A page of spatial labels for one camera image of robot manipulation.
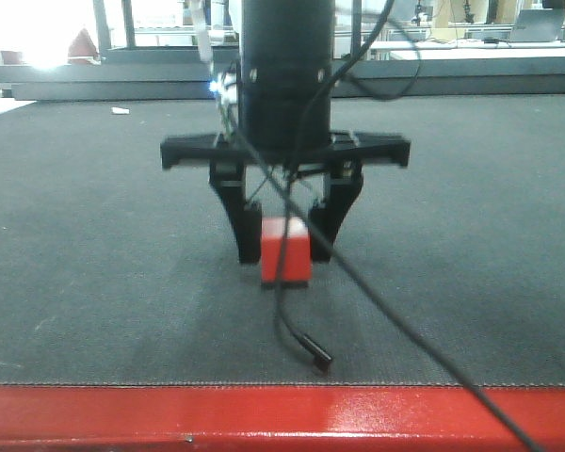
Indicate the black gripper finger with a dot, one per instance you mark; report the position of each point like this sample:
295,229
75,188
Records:
328,214

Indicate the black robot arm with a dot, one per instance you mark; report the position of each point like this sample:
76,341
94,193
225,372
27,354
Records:
283,82

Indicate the small white scrap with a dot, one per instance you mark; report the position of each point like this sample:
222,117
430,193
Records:
119,111

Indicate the red magnetic cube block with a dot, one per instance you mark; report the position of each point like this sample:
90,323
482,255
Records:
297,267

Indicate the black metal frame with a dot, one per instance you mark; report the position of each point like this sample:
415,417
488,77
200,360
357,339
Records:
177,73

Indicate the grey laptop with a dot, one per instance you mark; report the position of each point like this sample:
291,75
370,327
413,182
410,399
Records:
537,25

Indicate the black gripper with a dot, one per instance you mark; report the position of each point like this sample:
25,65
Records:
227,161

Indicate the white background table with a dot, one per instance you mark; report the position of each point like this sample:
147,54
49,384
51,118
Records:
462,49

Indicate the red cloth object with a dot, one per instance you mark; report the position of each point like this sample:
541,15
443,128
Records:
82,50

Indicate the dark grey table mat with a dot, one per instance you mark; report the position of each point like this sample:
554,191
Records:
114,271

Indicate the red metal table edge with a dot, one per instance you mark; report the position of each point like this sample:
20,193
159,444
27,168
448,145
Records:
247,418

